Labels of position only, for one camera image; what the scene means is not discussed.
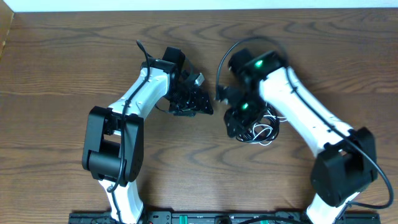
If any black usb cable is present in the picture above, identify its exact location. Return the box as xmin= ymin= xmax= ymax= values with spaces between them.
xmin=234 ymin=104 xmax=281 ymax=144

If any white usb cable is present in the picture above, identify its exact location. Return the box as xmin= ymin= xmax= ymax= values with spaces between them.
xmin=251 ymin=113 xmax=289 ymax=146

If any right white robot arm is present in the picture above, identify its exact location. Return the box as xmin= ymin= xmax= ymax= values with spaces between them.
xmin=219 ymin=49 xmax=378 ymax=223

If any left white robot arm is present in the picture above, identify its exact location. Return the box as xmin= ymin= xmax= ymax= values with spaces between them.
xmin=81 ymin=47 xmax=213 ymax=223

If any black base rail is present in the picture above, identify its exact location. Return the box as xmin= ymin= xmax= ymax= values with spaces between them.
xmin=68 ymin=210 xmax=381 ymax=224

